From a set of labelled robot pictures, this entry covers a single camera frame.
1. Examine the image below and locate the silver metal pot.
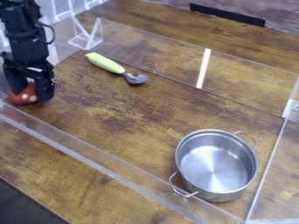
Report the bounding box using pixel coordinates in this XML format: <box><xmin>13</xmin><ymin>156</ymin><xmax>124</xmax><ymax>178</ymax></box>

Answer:
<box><xmin>168</xmin><ymin>129</ymin><xmax>257</xmax><ymax>203</ymax></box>

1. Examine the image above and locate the red white-spotted toy mushroom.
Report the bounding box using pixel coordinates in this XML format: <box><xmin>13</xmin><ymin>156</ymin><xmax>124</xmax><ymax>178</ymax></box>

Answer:
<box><xmin>6</xmin><ymin>78</ymin><xmax>37</xmax><ymax>105</ymax></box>

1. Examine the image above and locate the black strip on table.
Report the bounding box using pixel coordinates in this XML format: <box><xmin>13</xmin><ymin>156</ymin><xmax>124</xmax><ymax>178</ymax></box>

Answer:
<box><xmin>189</xmin><ymin>3</ymin><xmax>266</xmax><ymax>27</ymax></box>

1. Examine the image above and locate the clear acrylic enclosure wall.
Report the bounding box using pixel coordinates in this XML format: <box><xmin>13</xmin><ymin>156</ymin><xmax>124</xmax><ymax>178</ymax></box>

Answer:
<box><xmin>0</xmin><ymin>0</ymin><xmax>299</xmax><ymax>224</ymax></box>

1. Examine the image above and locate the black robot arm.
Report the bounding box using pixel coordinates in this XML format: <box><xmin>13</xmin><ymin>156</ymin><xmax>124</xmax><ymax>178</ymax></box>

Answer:
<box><xmin>0</xmin><ymin>0</ymin><xmax>55</xmax><ymax>105</ymax></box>

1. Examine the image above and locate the yellow-handled metal spoon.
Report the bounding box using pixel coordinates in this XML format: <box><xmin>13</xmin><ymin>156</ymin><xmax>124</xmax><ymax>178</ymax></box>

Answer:
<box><xmin>85</xmin><ymin>52</ymin><xmax>148</xmax><ymax>85</ymax></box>

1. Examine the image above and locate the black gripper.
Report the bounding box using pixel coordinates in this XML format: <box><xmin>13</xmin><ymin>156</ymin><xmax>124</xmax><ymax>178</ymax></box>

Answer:
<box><xmin>1</xmin><ymin>52</ymin><xmax>55</xmax><ymax>103</ymax></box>

